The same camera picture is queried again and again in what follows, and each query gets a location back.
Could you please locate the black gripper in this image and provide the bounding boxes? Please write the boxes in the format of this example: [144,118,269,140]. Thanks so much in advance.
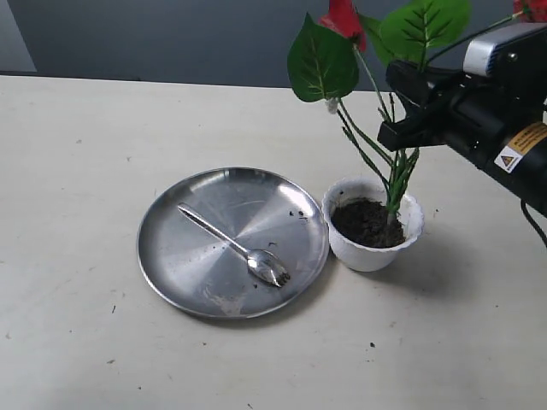
[378,60,546,179]

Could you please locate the artificial red anthurium plant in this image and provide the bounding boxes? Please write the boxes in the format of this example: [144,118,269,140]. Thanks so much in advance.
[286,0,547,227]

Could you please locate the stainless steel spork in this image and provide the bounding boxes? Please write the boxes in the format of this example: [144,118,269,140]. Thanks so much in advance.
[177,202,291,288]

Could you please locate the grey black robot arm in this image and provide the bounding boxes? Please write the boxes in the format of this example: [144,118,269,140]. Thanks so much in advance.
[378,60,546,240]

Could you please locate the white plastic flower pot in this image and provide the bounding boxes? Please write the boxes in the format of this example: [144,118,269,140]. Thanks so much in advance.
[321,176,424,272]

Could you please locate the round stainless steel plate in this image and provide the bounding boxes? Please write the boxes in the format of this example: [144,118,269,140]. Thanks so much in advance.
[136,167,329,319]

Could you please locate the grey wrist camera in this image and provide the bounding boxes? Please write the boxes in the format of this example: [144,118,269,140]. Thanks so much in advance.
[462,22,546,77]

